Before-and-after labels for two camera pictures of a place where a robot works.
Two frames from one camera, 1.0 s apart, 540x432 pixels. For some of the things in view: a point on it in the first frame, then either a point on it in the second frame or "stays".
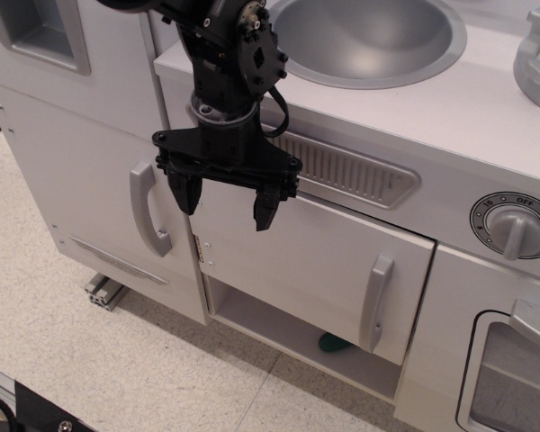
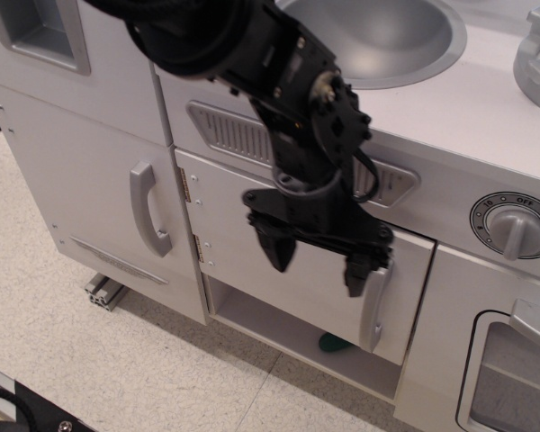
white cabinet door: (355, 276) stays
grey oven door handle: (535, 321) stays
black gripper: (232, 150) to (319, 208)
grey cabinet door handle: (371, 328) stays
